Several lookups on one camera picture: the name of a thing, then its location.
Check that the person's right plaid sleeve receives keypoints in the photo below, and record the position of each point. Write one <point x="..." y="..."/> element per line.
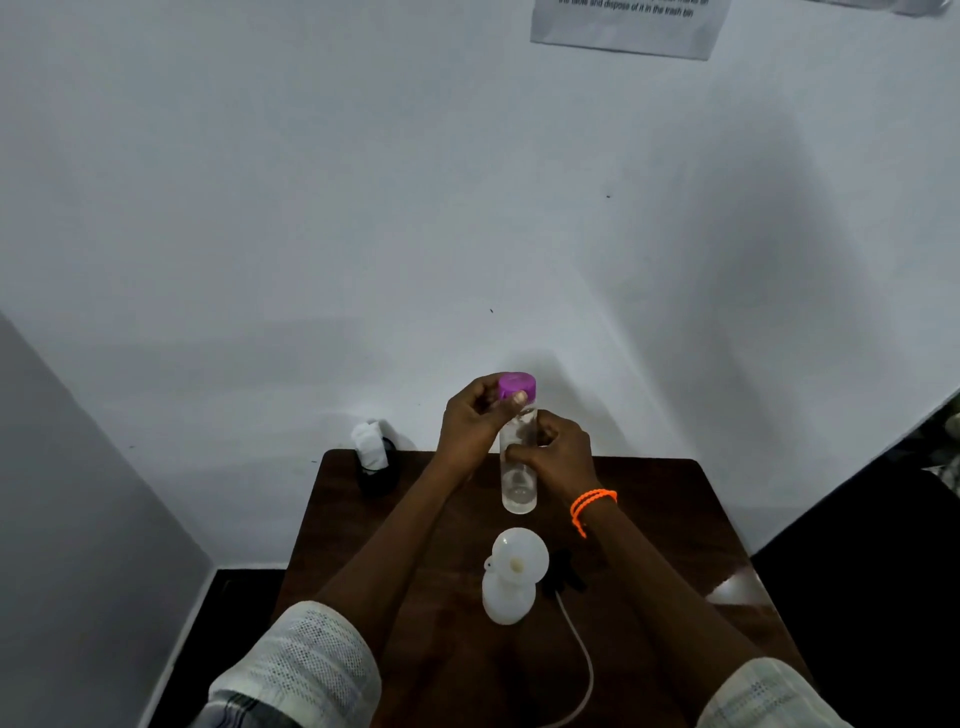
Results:
<point x="765" y="697"/>

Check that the person's left hand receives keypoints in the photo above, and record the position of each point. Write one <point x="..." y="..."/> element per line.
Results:
<point x="469" y="431"/>

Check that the white baseboard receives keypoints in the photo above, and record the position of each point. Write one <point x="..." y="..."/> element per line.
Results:
<point x="176" y="652"/>

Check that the dark wooden table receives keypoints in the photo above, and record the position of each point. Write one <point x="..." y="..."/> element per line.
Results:
<point x="675" y="510"/>

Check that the person's left forearm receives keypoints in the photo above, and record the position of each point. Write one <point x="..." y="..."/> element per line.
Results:
<point x="390" y="555"/>

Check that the black spray head with tube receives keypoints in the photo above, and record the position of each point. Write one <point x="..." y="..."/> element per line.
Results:
<point x="562" y="574"/>

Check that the person's right hand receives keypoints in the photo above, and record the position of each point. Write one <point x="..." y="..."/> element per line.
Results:
<point x="562" y="461"/>

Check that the white paper sheet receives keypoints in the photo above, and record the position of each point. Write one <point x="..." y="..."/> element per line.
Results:
<point x="630" y="30"/>

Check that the person's left plaid sleeve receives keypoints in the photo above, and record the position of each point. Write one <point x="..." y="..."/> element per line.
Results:
<point x="300" y="667"/>

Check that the white folded tissue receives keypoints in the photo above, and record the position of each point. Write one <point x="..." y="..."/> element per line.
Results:
<point x="370" y="444"/>

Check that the person's right forearm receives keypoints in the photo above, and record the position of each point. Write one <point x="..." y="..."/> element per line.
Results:
<point x="667" y="607"/>

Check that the person's plaid sleeve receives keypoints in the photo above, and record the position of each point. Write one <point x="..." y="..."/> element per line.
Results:
<point x="765" y="697"/>
<point x="300" y="667"/>

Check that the purple bottle cap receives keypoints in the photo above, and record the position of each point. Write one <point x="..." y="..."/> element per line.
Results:
<point x="517" y="385"/>

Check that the clear bottle with purple cap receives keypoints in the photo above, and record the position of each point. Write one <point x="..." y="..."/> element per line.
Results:
<point x="519" y="487"/>

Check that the white plastic funnel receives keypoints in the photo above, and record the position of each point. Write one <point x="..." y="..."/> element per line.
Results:
<point x="517" y="551"/>

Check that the black round holder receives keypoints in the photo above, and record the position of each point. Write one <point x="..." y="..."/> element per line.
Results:
<point x="379" y="481"/>

